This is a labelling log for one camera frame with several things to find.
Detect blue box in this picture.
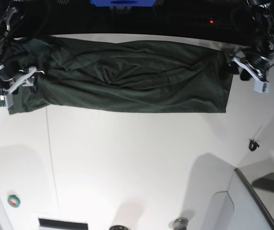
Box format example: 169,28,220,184
90,0,155,7

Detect round metal knob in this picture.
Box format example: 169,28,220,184
172,218,189,230

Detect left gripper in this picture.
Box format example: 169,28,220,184
229,48,274,81

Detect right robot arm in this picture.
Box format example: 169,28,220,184
0,0,51,95

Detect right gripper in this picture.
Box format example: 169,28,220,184
0,59,38,94

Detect black round dial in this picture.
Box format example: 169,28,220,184
109,225,128,230

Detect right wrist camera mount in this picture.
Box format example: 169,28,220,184
0,66,45,109

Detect small black clip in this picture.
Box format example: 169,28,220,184
248,139,260,152

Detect dark green t-shirt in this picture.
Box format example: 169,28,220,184
8,36,233,114

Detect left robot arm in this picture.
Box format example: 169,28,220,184
230,0,274,83

